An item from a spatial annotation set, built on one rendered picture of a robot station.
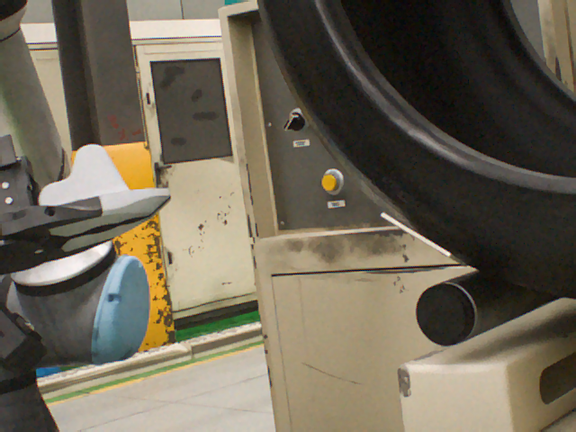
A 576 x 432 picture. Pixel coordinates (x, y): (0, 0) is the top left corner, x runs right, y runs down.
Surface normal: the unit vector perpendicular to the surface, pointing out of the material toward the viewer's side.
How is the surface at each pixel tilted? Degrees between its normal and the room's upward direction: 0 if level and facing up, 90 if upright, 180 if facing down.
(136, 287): 97
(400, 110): 47
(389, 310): 90
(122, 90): 90
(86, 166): 70
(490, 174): 100
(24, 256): 159
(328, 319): 90
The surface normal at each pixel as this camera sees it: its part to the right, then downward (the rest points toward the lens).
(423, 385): -0.59, 0.12
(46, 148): 0.76, 0.11
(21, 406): 0.66, -0.36
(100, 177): 0.04, -0.30
